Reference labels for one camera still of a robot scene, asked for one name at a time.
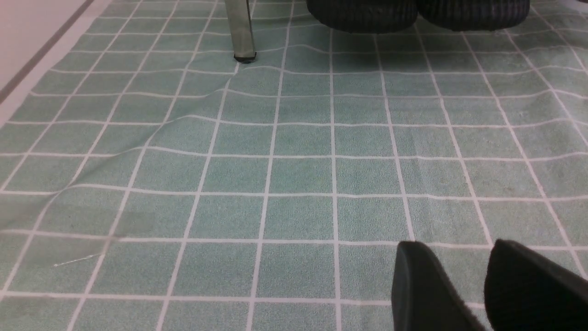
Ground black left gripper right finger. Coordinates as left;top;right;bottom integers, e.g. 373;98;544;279
484;239;588;331

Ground metal rack leg left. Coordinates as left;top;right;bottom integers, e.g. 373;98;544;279
225;0;257;63

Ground green grid floor mat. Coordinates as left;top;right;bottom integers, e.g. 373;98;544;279
0;0;588;331

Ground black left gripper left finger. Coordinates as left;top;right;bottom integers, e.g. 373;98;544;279
391;241;485;331

